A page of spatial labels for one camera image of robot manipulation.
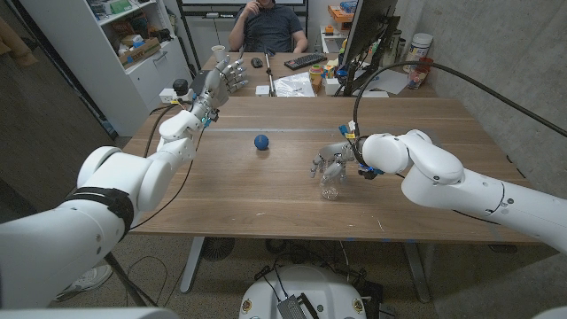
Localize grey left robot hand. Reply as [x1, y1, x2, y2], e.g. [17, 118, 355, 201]
[192, 55, 249, 123]

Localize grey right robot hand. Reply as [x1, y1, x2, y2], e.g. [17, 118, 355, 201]
[309, 141, 361, 185]

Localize clear plastic bottle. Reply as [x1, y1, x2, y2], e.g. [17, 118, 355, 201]
[319, 159, 340, 201]

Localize black laptop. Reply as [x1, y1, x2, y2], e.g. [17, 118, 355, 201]
[189, 68, 212, 97]

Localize wooden office desk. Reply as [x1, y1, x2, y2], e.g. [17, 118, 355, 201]
[201, 51, 439, 98]

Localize white power strip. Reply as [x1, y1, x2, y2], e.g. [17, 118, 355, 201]
[159, 87, 196, 105]

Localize white thin stick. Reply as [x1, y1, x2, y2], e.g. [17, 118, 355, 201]
[264, 46, 277, 97]

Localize orange stacking toy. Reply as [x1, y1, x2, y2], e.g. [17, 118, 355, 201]
[308, 64, 323, 94]

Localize clear plastic sheet bag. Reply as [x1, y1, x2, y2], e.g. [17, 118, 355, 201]
[273, 71, 316, 98]

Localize seated person in dark shirt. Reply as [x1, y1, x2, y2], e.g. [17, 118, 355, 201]
[228, 0, 309, 54]

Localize colourful toy blocks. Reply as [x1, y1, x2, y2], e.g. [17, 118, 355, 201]
[322, 58, 340, 80]

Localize cardboard box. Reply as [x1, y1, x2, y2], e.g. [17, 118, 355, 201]
[118, 36, 162, 68]

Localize white paper sheets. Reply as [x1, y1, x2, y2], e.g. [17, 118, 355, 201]
[358, 66, 408, 97]

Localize black keyboard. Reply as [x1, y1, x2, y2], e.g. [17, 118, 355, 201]
[283, 52, 328, 71]

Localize white shelving cabinet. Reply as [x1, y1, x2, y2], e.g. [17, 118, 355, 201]
[19, 0, 194, 137]

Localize clear jar with red lid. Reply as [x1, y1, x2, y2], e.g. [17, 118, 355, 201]
[407, 56, 434, 91]

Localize black computer monitor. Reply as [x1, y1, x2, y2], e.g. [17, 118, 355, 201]
[340, 0, 400, 67]

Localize white lidded canister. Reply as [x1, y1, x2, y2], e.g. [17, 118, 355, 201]
[401, 33, 434, 74]

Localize orange storage box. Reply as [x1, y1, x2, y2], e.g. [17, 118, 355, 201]
[327, 4, 355, 24]

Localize white robot torso base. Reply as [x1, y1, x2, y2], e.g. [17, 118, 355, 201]
[238, 264, 368, 319]

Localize grey table leg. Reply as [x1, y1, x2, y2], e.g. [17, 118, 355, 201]
[402, 242, 431, 304]

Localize black round floor fan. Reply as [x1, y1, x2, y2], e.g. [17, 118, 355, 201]
[201, 237, 236, 262]

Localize white table leg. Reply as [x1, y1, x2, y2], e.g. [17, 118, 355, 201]
[179, 236, 206, 294]

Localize white sneaker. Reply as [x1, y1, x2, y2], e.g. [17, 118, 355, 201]
[55, 264, 114, 302]

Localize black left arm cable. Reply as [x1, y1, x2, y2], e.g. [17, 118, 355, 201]
[129, 102, 207, 231]

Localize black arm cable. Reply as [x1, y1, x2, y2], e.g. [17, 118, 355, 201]
[352, 60, 567, 167]
[129, 102, 207, 231]

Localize whiteboard with black frame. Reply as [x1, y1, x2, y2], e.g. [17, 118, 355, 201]
[176, 0, 309, 21]

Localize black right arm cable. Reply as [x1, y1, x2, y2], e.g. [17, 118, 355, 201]
[352, 60, 567, 167]

